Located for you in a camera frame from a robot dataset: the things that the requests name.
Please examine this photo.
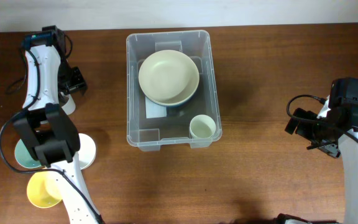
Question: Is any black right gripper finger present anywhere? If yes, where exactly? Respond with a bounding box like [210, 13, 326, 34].
[285, 108, 317, 137]
[306, 142, 341, 158]

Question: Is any grey plastic cup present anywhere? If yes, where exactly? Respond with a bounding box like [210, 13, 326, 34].
[58, 93, 76, 115]

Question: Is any white small bowl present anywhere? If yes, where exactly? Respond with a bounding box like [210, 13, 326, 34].
[78, 133, 96, 170]

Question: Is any blue large bowl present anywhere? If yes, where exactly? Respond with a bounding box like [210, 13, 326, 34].
[156, 92, 196, 107]

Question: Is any beige large bowl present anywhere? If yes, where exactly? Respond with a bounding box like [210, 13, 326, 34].
[139, 50, 200, 104]

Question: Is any green small bowl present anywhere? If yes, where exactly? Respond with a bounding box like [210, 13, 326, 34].
[14, 139, 41, 169]

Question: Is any cream plastic cup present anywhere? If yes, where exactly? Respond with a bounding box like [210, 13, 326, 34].
[189, 114, 216, 139]

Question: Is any yellow small bowl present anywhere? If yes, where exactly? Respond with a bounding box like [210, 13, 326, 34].
[27, 172, 62, 208]

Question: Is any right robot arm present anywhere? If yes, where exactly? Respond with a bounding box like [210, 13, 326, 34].
[285, 105, 358, 223]

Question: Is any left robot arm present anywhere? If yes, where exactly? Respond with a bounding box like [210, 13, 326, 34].
[10, 26, 103, 223]

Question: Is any white label in bin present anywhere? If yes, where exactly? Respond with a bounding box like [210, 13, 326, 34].
[145, 98, 167, 119]

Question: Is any clear plastic storage bin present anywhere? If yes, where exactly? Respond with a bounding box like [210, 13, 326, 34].
[126, 30, 223, 151]

